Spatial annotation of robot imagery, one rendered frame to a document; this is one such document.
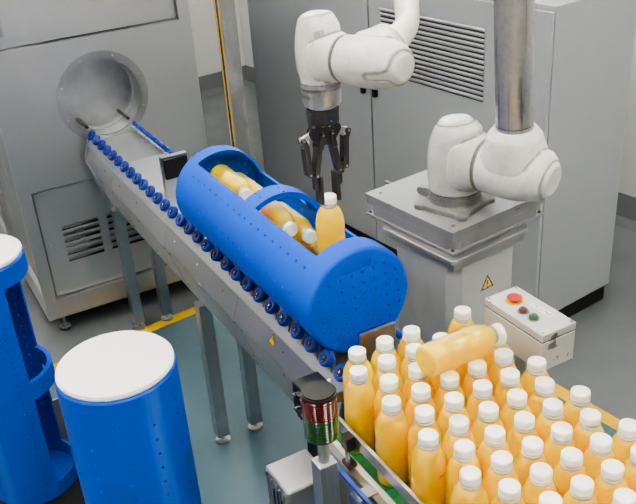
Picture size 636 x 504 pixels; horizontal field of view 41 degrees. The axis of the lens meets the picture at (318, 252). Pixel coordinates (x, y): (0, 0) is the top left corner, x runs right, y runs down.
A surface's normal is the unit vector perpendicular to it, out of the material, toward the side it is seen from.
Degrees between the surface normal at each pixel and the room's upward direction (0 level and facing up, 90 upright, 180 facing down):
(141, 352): 0
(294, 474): 0
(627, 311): 0
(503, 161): 91
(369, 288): 90
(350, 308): 90
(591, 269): 90
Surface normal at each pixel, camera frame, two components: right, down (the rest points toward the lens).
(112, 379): -0.07, -0.88
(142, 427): 0.50, 0.37
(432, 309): -0.80, 0.33
